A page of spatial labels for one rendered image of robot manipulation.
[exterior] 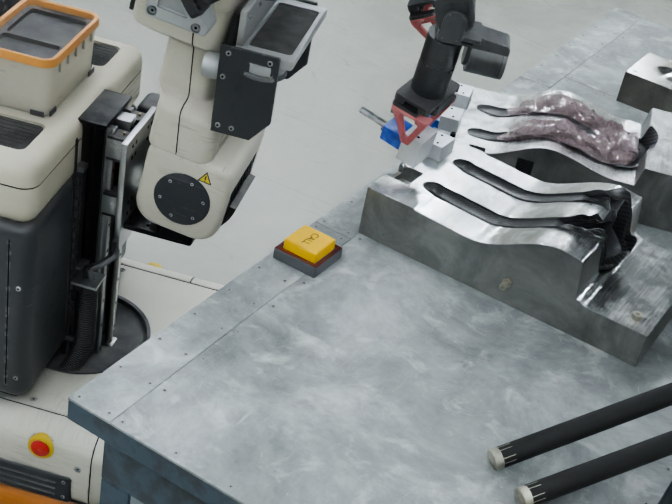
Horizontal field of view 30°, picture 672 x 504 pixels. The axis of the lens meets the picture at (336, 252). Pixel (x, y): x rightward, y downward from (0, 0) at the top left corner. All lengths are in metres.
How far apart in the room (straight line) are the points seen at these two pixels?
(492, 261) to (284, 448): 0.52
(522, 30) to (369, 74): 0.88
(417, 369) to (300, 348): 0.17
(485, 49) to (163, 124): 0.58
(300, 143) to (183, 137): 1.81
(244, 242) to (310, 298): 1.55
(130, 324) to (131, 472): 0.99
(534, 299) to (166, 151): 0.69
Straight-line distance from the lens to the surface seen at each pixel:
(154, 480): 1.69
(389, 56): 4.65
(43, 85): 2.24
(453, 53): 1.93
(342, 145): 3.99
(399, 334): 1.87
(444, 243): 2.00
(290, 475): 1.61
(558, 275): 1.93
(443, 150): 2.15
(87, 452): 2.40
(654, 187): 2.29
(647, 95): 2.73
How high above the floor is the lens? 1.92
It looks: 34 degrees down
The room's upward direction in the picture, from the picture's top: 11 degrees clockwise
